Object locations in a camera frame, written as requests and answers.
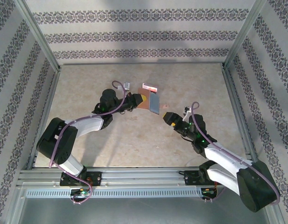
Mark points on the brown leather card holder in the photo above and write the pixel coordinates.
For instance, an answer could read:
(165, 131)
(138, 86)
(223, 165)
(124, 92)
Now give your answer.
(154, 102)

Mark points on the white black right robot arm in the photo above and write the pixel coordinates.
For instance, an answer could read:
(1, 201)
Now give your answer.
(223, 161)

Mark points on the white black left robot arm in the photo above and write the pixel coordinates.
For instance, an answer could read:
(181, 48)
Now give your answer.
(87, 124)

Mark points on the white card red circle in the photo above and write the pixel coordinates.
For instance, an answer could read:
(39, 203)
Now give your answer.
(152, 88)

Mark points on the small red and teal box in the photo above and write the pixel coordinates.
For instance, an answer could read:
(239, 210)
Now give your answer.
(150, 87)

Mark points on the small circuit board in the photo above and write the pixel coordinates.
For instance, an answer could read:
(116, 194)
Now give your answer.
(208, 191)
(82, 192)

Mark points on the grey metal panel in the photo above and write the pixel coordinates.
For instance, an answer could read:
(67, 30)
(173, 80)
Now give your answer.
(143, 212)

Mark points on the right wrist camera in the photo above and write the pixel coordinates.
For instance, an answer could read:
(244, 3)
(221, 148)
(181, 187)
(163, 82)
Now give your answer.
(187, 112)

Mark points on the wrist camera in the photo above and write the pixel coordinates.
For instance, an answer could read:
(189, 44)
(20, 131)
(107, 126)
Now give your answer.
(187, 112)
(127, 86)

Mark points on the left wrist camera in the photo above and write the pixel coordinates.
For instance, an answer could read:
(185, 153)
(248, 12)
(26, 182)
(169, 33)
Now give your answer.
(127, 86)

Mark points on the aluminium side rail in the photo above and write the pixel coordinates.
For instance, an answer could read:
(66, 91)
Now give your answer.
(49, 102)
(237, 105)

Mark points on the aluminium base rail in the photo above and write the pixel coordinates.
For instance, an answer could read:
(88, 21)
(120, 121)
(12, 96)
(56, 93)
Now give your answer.
(143, 175)

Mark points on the aluminium frame post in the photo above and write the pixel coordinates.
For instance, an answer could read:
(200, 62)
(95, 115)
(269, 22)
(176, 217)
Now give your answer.
(38, 35)
(245, 35)

